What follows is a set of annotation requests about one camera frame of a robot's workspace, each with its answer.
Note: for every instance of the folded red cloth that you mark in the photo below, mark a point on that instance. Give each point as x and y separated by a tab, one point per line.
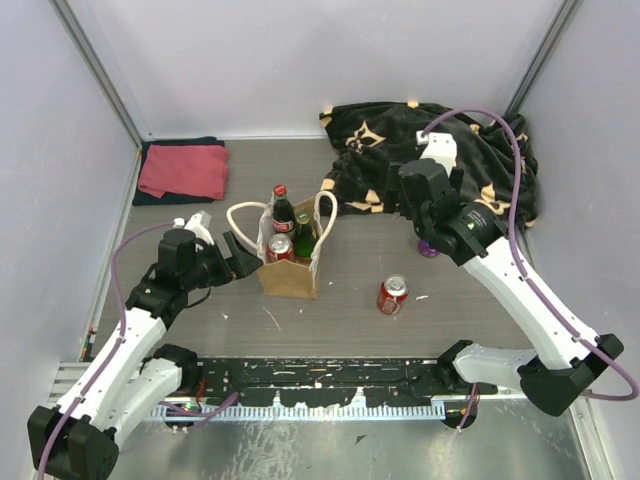
192	170

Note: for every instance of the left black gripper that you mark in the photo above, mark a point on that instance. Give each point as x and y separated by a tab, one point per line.
240	264

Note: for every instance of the purple soda can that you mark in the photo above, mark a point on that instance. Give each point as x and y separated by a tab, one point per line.
426	250

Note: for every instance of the red cola can front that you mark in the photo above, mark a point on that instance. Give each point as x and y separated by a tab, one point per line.
394	290

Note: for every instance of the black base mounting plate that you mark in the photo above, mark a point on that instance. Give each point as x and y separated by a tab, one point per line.
324	382

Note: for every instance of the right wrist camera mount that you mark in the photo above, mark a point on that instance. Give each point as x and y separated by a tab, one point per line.
441	147

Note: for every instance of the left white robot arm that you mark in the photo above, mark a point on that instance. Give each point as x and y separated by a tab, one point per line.
81	435

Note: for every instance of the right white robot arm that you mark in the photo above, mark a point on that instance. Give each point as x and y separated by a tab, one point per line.
566	356

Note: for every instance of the glass cola bottle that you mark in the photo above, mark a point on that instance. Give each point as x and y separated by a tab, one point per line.
283	214

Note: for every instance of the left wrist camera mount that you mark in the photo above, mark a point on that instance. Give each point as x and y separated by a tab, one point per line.
198	224

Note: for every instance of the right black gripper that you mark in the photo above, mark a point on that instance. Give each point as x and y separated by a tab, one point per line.
393	188

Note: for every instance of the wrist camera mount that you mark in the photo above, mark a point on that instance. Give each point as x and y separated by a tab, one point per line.
441	147
198	224

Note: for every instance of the black floral fleece blanket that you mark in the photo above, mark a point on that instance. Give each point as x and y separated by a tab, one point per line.
368	136

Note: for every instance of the green glass bottle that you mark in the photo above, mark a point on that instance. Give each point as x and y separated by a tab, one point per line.
305	238

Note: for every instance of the white slotted cable duct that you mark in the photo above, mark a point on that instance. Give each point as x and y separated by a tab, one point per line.
354	412

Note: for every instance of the red cola can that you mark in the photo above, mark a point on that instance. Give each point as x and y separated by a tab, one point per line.
394	290
280	247

